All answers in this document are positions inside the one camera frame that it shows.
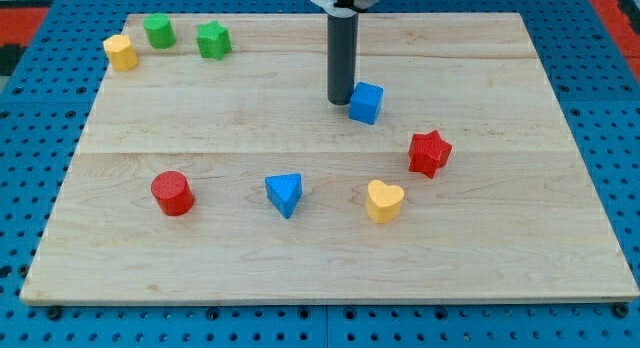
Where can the green star block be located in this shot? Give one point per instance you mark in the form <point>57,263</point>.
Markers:
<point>213,40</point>

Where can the red cylinder block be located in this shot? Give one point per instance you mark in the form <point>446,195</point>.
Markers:
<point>172,193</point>

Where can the light wooden board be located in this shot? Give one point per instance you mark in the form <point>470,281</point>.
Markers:
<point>511,218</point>

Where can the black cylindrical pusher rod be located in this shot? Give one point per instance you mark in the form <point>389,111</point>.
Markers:
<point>342,36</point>

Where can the yellow heart block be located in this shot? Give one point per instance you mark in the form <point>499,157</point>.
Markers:
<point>384,202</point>

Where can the green cylinder block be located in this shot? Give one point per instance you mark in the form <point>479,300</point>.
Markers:
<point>159,30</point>

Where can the red star block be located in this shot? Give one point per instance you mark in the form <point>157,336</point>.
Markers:
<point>428,152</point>

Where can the blue triangle block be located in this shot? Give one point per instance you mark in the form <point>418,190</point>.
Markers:
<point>284,192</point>

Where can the yellow hexagon block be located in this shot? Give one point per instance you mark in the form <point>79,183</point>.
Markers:
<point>120,52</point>

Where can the blue cube block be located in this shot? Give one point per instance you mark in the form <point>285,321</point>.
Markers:
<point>365,103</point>

